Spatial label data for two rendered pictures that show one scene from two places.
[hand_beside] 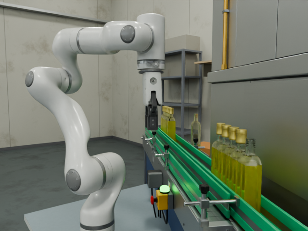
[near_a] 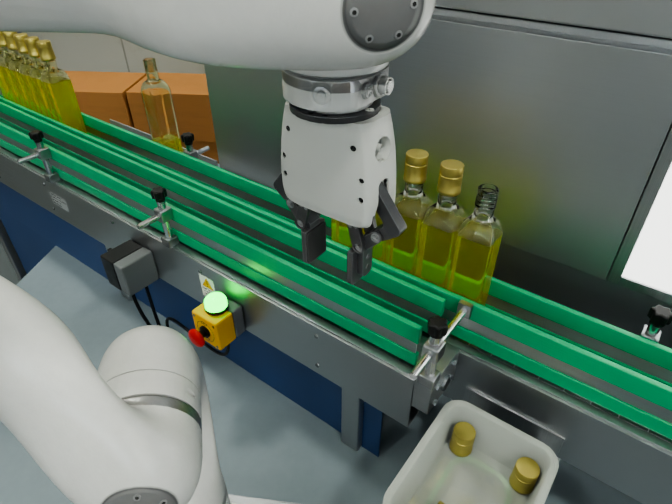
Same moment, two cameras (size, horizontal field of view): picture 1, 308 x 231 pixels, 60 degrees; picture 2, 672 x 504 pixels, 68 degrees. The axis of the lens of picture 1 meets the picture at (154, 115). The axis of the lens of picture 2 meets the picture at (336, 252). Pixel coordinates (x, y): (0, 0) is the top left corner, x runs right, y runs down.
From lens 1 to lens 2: 64 cm
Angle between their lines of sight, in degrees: 52
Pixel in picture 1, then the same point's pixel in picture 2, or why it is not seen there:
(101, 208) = (204, 481)
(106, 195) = not seen: hidden behind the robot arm
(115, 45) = (297, 56)
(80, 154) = (124, 433)
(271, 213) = (517, 305)
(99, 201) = not seen: hidden behind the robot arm
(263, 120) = (443, 113)
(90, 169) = (182, 448)
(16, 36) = not seen: outside the picture
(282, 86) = (522, 47)
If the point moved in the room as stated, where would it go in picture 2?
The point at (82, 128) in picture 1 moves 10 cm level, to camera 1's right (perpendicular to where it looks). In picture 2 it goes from (53, 342) to (154, 290)
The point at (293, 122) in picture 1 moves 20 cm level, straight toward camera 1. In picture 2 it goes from (547, 130) to (654, 196)
